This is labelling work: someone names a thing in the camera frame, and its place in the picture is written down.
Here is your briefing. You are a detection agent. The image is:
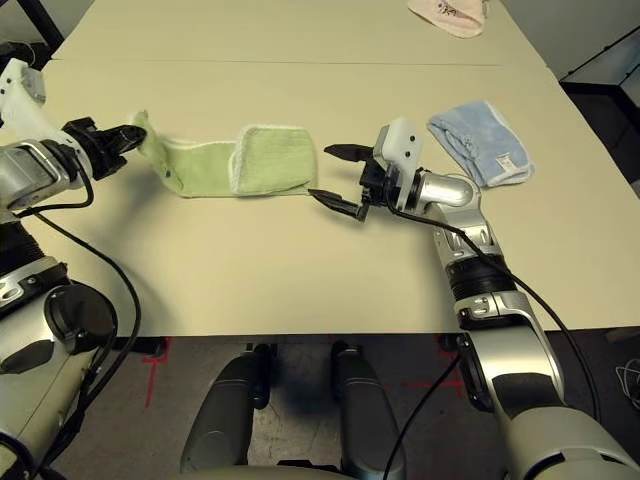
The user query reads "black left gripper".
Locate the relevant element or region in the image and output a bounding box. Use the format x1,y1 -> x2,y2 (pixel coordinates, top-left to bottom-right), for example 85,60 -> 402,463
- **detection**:
62,117 -> 148,182

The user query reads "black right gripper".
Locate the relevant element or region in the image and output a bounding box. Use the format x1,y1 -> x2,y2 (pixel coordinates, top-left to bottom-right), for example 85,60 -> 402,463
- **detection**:
306,143 -> 402,222

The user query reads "green towel with white edging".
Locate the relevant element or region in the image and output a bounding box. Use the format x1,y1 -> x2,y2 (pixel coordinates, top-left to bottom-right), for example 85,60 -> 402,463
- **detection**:
130,109 -> 322,200

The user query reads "folded light blue towel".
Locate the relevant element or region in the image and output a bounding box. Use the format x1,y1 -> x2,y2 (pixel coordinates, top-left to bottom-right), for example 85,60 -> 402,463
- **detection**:
426,99 -> 537,190

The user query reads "pink towel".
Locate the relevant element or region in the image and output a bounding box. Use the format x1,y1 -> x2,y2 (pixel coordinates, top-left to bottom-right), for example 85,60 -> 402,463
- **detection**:
406,0 -> 490,39

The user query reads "black bag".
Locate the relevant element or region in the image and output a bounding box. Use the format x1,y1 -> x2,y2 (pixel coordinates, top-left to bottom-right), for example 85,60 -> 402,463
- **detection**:
0,38 -> 51,69

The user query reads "red floor tape mark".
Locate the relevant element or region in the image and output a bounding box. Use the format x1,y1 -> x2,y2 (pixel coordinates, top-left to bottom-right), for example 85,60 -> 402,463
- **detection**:
141,338 -> 172,407

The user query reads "grey right robot leg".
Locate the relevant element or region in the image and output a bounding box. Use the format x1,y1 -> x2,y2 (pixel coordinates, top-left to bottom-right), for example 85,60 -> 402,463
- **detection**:
329,340 -> 407,480

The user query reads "grey robot leg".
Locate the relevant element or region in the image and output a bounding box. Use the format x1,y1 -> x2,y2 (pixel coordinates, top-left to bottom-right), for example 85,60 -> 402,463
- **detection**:
329,340 -> 407,480
178,344 -> 275,475

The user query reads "grey left robot leg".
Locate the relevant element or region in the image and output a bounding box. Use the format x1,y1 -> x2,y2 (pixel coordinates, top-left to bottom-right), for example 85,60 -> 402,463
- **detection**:
178,344 -> 275,475

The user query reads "black side furniture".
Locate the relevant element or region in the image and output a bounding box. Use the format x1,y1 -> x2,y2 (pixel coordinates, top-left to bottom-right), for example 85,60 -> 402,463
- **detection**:
556,14 -> 640,151

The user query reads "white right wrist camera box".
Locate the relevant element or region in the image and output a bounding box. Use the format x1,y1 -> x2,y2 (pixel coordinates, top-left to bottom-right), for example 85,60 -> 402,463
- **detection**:
373,116 -> 426,210

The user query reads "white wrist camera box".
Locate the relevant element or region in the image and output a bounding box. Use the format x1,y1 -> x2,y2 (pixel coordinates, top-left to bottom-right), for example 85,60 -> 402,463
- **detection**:
373,116 -> 426,210
0,58 -> 76,151

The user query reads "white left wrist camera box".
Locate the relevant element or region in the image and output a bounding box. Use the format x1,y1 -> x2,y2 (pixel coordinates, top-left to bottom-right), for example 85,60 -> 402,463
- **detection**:
0,58 -> 76,151

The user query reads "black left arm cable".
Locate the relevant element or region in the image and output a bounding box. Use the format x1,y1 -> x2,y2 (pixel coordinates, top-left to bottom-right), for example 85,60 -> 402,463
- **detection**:
12,162 -> 142,471

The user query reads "wooden side table black frame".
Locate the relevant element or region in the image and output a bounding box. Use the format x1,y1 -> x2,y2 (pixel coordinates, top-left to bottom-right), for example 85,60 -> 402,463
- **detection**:
19,0 -> 66,49

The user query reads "thin white floor wire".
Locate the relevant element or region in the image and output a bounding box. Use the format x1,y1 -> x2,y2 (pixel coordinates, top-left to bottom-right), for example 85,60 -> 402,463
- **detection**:
613,357 -> 640,404

